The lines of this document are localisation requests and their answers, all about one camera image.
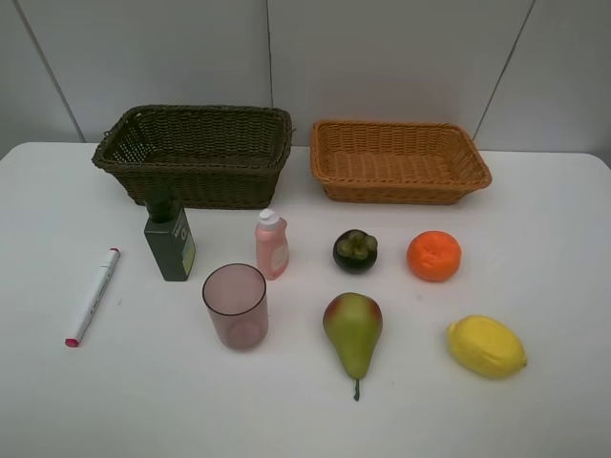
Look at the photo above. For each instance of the dark purple mangosteen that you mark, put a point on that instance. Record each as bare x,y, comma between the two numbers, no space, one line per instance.
355,251

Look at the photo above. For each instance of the green red pear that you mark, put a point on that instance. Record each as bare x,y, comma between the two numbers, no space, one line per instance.
353,324

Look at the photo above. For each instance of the orange mandarin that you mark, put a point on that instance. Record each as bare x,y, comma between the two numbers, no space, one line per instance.
434,256

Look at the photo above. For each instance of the white marker with pink caps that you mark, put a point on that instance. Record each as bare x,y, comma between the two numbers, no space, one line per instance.
93,298

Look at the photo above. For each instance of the yellow lemon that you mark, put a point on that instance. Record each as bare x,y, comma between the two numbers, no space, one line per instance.
486,346

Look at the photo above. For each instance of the pink dish soap bottle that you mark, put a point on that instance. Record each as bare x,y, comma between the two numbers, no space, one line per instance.
271,244

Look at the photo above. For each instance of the orange wicker basket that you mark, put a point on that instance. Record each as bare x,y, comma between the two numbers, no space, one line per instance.
396,162

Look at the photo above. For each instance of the pink translucent plastic cup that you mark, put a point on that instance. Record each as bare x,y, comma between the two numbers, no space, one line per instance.
235,296

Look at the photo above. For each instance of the dark brown wicker basket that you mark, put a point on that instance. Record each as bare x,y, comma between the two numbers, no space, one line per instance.
212,157

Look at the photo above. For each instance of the dark green pump bottle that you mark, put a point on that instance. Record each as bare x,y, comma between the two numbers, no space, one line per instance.
168,234

